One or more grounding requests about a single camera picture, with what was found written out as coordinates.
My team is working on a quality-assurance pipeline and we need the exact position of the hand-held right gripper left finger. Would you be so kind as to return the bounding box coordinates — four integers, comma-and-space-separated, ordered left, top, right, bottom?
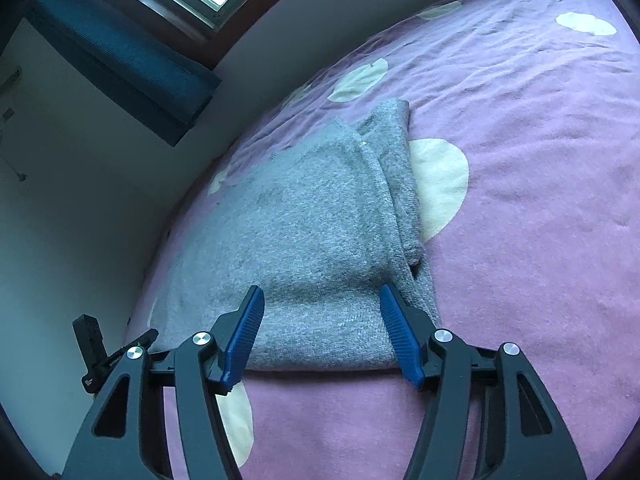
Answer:
60, 285, 266, 480

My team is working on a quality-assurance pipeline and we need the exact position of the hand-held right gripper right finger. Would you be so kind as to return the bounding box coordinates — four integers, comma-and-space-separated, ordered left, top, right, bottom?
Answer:
379, 284, 589, 480

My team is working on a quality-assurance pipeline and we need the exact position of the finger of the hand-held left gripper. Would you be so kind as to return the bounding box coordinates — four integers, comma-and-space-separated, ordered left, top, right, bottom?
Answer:
119, 329, 161, 358

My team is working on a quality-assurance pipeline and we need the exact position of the grey knit sweater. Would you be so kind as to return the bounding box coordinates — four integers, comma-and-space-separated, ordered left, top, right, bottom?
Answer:
150, 99, 443, 372

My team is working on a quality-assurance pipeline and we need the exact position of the purple dotted bedsheet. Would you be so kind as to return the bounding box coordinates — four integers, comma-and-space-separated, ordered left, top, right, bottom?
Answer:
122, 0, 640, 480

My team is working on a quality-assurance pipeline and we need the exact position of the blue curtain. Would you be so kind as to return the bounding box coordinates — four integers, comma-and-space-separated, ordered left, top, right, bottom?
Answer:
27, 0, 223, 147

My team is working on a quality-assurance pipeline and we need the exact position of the thin wall cable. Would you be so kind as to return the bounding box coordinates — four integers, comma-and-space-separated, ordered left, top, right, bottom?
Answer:
0, 130, 29, 182

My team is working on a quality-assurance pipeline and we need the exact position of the white wall conduit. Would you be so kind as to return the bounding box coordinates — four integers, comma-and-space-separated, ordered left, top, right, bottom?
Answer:
0, 65, 24, 92

